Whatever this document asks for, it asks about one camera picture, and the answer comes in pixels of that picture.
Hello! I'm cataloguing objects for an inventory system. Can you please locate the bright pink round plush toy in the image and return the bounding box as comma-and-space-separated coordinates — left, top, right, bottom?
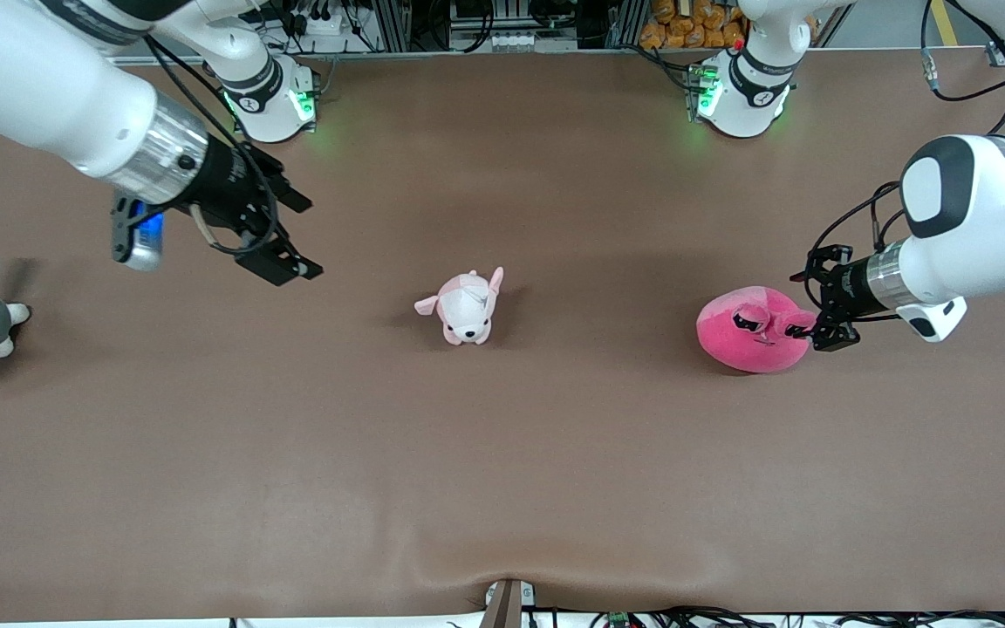
696, 286, 817, 374

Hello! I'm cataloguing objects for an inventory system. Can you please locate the white power strip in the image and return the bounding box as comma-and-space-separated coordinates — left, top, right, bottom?
289, 7, 351, 38

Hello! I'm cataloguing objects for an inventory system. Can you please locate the pale pink dog plush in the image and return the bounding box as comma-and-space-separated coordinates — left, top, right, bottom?
414, 267, 504, 346

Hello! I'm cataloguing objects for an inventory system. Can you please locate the white connector strip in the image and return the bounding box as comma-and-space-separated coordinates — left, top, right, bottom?
487, 31, 557, 51

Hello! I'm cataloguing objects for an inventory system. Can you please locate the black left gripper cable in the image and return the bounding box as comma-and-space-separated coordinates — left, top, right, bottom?
803, 181, 905, 289

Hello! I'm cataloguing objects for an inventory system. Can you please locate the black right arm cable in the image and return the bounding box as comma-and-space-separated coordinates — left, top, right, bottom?
145, 35, 282, 256

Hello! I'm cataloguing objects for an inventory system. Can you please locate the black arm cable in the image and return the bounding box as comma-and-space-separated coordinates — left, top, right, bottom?
920, 0, 1005, 133
145, 35, 282, 256

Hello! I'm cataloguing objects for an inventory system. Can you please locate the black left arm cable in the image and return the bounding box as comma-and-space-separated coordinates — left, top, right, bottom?
920, 0, 1005, 133

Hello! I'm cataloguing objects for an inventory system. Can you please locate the black cable bundle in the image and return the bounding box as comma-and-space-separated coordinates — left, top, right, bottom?
590, 605, 1005, 628

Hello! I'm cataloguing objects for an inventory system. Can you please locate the metal table edge bracket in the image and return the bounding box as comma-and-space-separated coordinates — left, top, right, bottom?
481, 578, 537, 628

